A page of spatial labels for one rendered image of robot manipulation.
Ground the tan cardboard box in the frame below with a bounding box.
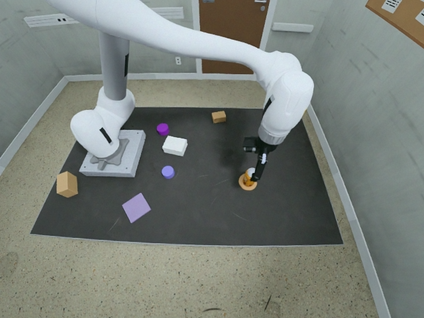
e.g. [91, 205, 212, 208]
[57, 172, 78, 197]

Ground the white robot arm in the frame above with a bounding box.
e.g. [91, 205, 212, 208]
[45, 0, 313, 170]

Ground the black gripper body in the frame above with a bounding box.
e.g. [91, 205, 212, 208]
[256, 136, 278, 157]

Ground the tan rectangular box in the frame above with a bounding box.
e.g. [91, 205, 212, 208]
[212, 111, 226, 123]

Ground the orange striped drink can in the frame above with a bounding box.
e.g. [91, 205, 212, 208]
[242, 168, 255, 187]

